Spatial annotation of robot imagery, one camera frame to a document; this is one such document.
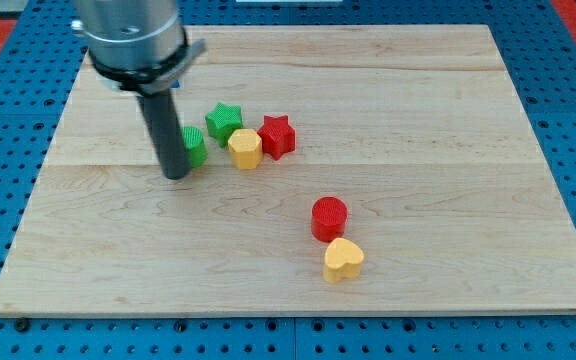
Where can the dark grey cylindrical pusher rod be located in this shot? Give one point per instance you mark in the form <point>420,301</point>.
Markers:
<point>164,129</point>

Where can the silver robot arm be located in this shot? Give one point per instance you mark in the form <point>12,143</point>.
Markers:
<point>141,46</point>

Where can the green cylinder block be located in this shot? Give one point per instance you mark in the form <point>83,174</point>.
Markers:
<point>195,145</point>

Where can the light wooden board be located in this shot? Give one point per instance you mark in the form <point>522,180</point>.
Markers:
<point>418,129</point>

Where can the yellow heart block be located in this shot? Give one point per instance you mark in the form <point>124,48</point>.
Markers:
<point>343,259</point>

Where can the yellow hexagon block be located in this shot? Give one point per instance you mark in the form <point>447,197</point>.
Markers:
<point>245,148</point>

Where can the green star block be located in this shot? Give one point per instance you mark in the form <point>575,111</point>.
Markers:
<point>223,121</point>

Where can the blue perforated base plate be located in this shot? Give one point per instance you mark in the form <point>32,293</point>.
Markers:
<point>39,58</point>

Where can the red star block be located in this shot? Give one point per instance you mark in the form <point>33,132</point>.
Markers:
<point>278,136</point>

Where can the red cylinder block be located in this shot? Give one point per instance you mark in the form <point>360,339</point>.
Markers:
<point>328,218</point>

